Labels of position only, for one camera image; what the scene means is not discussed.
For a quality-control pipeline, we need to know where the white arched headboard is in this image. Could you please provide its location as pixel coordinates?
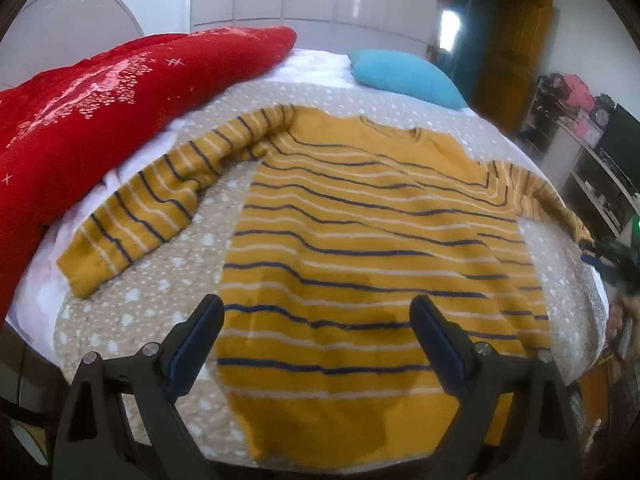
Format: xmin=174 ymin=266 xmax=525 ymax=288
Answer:
xmin=0 ymin=0 xmax=146 ymax=93

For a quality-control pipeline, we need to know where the brown wooden door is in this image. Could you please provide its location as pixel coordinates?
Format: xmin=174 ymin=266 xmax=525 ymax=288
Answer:
xmin=440 ymin=0 xmax=556 ymax=136

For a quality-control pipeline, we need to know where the black television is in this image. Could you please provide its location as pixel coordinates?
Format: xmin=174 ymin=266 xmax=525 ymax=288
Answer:
xmin=595 ymin=102 xmax=640 ymax=161

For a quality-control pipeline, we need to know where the beige dotted quilt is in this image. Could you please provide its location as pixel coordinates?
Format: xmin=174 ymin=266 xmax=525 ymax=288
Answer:
xmin=52 ymin=80 xmax=608 ymax=466

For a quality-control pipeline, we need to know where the pink box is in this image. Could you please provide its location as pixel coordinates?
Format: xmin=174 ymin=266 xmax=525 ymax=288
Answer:
xmin=575 ymin=115 xmax=604 ymax=147

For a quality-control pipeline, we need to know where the white shelf unit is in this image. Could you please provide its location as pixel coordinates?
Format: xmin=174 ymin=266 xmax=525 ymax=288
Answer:
xmin=520 ymin=115 xmax=640 ymax=241

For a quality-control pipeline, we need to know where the pink clothes pile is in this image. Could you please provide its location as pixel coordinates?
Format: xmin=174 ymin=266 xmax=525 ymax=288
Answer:
xmin=562 ymin=74 xmax=597 ymax=111

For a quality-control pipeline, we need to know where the red patterned blanket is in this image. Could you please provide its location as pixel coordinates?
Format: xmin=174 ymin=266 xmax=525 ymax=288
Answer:
xmin=0 ymin=26 xmax=298 ymax=331

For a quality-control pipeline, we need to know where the yellow striped sweater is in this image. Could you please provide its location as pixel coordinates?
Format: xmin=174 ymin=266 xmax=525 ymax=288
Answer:
xmin=56 ymin=104 xmax=596 ymax=461

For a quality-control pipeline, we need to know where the blue pillow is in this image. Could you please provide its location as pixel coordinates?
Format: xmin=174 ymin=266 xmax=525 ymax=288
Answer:
xmin=347 ymin=50 xmax=468 ymax=111

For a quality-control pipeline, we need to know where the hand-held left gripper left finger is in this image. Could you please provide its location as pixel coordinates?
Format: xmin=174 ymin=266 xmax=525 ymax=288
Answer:
xmin=52 ymin=294 xmax=226 ymax=480

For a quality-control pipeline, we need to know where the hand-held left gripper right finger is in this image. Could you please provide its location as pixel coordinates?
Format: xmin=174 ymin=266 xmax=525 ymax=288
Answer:
xmin=409 ymin=295 xmax=583 ymax=480

